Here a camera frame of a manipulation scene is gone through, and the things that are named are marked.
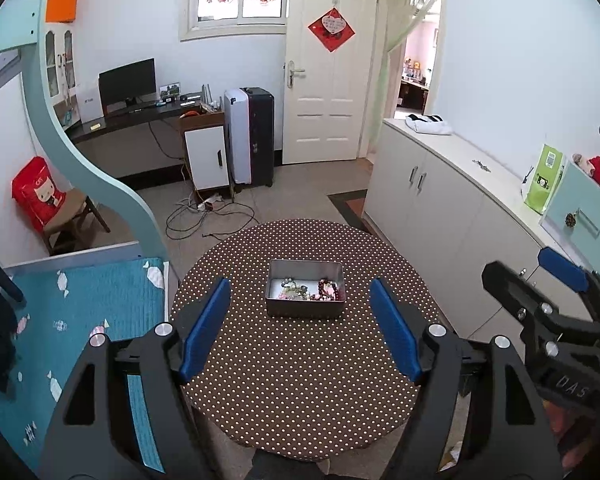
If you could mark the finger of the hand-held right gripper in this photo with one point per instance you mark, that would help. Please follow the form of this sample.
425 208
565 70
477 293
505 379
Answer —
562 270
510 285

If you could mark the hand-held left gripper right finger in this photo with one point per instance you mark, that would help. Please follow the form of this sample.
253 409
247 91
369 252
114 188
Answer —
395 330

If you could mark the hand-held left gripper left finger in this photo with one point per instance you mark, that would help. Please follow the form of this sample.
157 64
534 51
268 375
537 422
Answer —
205 330

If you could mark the grey metal tin box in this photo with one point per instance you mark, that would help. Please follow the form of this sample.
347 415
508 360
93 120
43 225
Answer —
305 307

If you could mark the mixed jewelry pile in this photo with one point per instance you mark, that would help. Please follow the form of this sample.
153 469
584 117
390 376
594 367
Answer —
295 290

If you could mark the small pine cone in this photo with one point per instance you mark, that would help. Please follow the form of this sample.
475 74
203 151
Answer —
571 220

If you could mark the pale teal panel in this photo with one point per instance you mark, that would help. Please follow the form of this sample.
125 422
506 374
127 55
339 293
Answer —
590 200

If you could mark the green paper bag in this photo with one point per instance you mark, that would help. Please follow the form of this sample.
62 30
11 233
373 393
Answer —
542 180

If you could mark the red plush toy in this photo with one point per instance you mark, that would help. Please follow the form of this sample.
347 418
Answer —
597 167

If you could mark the brown polka dot tablecloth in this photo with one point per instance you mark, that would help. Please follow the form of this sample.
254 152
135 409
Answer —
300 385

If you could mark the white sideboard cabinet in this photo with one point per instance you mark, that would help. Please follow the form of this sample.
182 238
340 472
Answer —
455 185

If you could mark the small metal keys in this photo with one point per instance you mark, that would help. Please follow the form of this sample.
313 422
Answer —
481 164

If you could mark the white power strip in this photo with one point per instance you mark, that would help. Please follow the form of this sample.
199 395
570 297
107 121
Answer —
211 205

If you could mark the teal candy print blanket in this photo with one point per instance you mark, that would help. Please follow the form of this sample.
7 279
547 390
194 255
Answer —
80 300

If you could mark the dark door mat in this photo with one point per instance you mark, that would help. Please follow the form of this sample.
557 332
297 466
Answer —
350 207

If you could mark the white under-desk cabinet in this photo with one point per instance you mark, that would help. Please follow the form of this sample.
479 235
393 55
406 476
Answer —
205 157

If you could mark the wooden chair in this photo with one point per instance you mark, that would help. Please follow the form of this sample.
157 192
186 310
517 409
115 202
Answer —
75 212

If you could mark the white folded cloth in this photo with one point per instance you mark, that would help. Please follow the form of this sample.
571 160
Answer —
430 125

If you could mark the black white suitcase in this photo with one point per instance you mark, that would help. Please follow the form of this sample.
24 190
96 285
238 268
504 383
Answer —
252 140

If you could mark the red printed bag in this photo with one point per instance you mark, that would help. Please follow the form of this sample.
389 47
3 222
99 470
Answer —
39 195

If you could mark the dark wooden desk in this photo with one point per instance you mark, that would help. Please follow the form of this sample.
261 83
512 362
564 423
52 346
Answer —
130 125

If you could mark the black desktop device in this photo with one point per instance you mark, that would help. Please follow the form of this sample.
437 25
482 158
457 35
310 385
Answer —
191 98

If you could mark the white panel door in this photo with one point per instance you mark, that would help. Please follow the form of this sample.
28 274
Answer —
325 100

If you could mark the white box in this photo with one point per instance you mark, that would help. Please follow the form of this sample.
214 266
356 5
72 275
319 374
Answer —
90 107

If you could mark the black computer monitor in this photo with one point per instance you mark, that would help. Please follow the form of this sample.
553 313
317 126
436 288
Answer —
127 82

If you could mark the pale green door curtain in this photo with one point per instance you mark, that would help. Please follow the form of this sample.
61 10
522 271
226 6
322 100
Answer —
395 35

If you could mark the white glass-door cabinet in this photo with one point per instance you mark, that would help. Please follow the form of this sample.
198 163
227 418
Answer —
60 70

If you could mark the white framed window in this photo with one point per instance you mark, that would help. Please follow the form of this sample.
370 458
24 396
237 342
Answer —
240 30

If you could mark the red diamond door decoration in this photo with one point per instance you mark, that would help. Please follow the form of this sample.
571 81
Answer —
332 29

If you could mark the small photo frame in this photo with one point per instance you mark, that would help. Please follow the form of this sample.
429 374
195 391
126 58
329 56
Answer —
170 92

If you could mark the teal white bed frame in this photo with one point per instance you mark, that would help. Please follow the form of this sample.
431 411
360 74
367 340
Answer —
42 105

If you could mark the orange wall box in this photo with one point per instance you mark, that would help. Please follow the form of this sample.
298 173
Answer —
62 5

